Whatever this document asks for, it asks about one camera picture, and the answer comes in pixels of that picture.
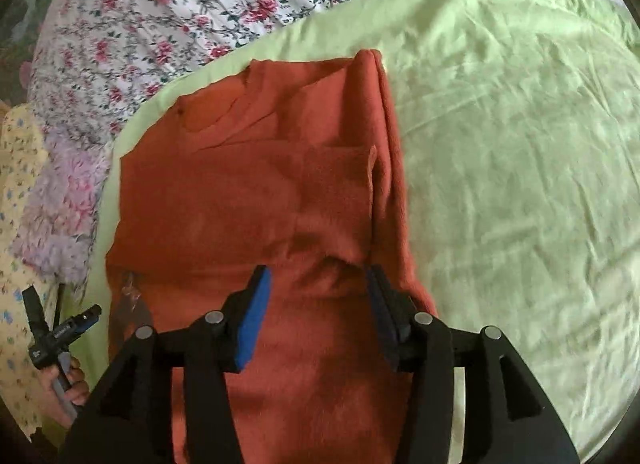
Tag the person's left hand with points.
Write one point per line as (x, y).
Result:
(79, 384)

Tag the light green bedsheet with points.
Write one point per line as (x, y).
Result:
(500, 168)

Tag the white rose print quilt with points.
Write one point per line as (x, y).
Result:
(150, 18)

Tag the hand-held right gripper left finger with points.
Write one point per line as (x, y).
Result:
(255, 319)

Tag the rust red knit sweater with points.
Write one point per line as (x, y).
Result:
(275, 194)

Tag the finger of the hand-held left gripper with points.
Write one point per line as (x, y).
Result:
(34, 314)
(82, 321)

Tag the purple floral pillow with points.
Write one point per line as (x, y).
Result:
(60, 204)

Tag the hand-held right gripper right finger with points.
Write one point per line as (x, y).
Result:
(385, 324)

